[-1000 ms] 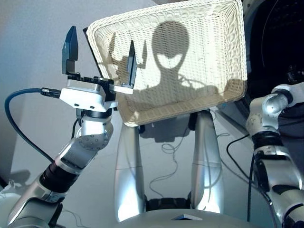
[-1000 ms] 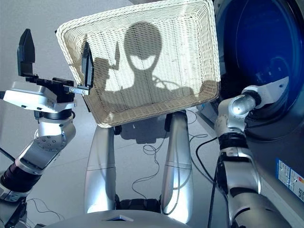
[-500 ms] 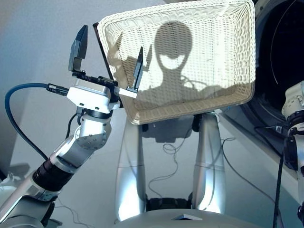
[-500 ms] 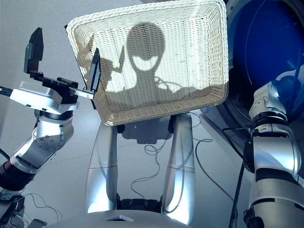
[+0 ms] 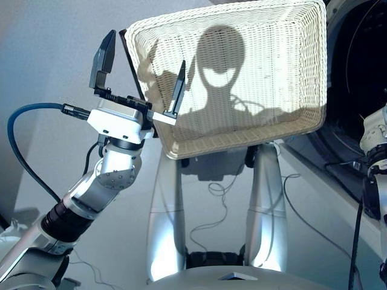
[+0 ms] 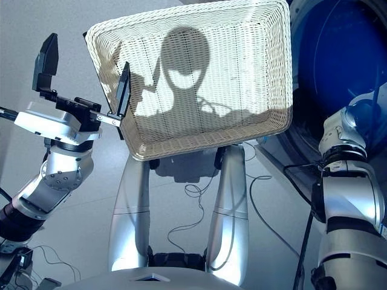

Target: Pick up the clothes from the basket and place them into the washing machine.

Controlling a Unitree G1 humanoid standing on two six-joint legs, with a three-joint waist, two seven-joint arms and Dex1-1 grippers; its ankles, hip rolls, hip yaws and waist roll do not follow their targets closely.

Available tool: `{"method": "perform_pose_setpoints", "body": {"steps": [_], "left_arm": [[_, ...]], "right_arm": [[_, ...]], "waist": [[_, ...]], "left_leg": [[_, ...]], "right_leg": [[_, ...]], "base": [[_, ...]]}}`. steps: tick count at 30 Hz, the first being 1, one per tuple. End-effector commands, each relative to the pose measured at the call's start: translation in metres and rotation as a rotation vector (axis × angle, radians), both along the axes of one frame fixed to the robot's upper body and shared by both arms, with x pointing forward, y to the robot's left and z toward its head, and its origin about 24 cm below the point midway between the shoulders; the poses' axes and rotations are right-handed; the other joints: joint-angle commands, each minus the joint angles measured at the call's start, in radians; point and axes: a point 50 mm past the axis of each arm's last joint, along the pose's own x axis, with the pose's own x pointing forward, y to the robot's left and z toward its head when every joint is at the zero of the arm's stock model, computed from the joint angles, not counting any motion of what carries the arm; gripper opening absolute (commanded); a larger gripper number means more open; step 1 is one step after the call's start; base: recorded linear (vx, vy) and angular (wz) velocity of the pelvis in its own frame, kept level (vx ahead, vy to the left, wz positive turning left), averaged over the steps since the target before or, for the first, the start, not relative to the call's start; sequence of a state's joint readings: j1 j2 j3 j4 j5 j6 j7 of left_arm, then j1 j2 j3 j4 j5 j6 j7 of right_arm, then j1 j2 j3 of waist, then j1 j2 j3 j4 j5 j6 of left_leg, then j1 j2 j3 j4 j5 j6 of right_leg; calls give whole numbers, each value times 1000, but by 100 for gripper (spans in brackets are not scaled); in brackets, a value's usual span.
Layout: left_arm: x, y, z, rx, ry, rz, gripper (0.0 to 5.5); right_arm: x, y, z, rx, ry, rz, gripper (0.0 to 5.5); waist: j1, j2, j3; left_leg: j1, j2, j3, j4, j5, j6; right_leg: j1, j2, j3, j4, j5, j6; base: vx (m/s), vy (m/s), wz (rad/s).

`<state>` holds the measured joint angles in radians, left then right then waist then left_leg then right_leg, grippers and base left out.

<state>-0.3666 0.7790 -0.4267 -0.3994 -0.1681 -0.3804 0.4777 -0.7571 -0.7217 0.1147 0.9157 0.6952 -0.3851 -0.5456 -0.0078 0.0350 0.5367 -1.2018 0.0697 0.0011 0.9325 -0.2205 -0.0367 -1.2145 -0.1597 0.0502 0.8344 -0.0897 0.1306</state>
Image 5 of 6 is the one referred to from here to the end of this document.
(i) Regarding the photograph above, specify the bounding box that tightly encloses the grey washing machine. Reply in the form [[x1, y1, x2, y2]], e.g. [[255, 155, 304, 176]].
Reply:
[[314, 0, 387, 190]]

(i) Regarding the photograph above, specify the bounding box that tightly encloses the white plastic floor object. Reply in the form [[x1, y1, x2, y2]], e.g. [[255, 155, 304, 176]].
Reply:
[[0, 219, 19, 244]]

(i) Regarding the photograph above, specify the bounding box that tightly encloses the silver robot torso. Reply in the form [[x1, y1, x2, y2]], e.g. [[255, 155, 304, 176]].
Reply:
[[146, 265, 343, 290]]

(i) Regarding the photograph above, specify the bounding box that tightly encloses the thin grey floor cable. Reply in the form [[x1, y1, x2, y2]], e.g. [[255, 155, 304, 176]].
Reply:
[[68, 250, 122, 290], [188, 168, 243, 252], [282, 173, 364, 290]]

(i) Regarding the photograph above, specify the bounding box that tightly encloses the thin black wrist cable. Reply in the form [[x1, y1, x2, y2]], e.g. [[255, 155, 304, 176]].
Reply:
[[82, 134, 106, 176]]

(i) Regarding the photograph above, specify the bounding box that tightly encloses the pale woven basket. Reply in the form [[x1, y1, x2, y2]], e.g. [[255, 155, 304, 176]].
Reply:
[[124, 0, 329, 161]]

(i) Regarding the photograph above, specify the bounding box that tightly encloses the pale washing machine plinth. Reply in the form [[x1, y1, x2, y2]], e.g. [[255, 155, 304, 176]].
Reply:
[[279, 141, 387, 244]]

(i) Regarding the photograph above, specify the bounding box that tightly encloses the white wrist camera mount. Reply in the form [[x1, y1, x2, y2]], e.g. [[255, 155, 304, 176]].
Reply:
[[86, 99, 155, 146]]

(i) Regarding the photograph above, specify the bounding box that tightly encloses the black robot waist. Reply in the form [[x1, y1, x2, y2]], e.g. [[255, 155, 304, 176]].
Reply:
[[185, 250, 246, 269]]

